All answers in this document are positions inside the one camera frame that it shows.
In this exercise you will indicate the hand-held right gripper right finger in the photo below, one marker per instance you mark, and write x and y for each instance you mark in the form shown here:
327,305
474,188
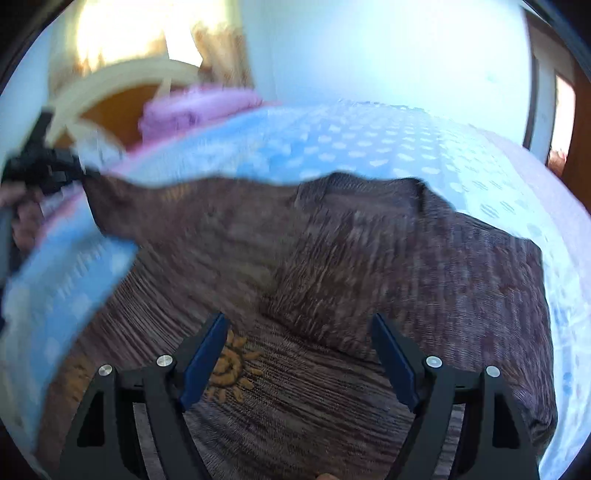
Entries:
396,364

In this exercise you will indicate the cream round headboard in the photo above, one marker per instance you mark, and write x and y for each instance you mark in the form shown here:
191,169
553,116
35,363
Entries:
120,78

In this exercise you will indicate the window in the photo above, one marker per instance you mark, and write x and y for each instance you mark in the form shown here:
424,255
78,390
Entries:
124,32

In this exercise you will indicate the blue polka-dot bedsheet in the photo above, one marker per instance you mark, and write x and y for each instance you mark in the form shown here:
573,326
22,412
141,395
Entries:
369,143

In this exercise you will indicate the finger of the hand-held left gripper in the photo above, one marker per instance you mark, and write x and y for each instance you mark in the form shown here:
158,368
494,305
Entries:
76,168

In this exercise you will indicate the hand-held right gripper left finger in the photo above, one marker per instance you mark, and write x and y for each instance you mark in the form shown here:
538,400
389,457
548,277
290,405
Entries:
206,364

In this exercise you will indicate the door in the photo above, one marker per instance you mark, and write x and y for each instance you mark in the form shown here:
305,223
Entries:
547,92

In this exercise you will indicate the folded pink blanket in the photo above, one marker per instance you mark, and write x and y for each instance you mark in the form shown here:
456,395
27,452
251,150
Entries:
194,110

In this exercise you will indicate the brown knit sweater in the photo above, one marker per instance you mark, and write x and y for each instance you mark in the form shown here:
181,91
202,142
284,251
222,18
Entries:
323,258

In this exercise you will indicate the person's left hand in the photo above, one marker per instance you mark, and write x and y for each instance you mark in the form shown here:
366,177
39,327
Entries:
25,221

